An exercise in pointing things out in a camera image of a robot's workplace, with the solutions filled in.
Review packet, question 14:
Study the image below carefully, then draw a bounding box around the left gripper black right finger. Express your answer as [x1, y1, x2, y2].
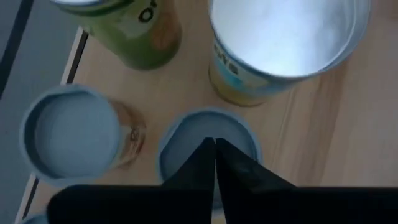
[216, 138, 398, 224]

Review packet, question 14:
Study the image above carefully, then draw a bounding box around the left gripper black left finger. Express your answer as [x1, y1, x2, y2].
[46, 137, 216, 224]

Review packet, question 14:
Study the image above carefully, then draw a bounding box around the small yellow label can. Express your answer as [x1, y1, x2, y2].
[155, 107, 264, 215]

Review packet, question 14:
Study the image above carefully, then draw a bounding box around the small brown label can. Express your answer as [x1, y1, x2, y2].
[19, 83, 147, 187]

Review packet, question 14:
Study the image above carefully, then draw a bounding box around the tall green can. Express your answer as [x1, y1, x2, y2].
[49, 0, 183, 71]

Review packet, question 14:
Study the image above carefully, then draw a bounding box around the tall yellow and blue can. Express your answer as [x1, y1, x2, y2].
[207, 0, 373, 108]

